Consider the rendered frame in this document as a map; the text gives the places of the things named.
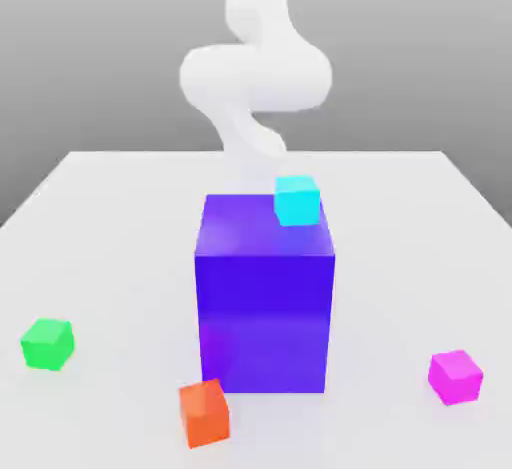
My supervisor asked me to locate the small cyan cube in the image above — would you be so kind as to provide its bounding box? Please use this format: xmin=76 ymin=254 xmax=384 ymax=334
xmin=273 ymin=175 xmax=322 ymax=227

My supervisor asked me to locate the small orange cube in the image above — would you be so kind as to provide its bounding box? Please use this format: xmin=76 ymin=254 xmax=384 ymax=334
xmin=178 ymin=377 xmax=232 ymax=450

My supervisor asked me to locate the small green cube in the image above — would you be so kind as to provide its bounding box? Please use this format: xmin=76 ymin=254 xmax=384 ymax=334
xmin=19 ymin=317 xmax=76 ymax=373

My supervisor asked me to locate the small magenta cube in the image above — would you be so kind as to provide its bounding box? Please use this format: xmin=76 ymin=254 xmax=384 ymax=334
xmin=426 ymin=349 xmax=485 ymax=407

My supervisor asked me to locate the large purple box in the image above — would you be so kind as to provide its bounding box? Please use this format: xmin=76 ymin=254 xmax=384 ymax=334
xmin=194 ymin=193 xmax=336 ymax=395

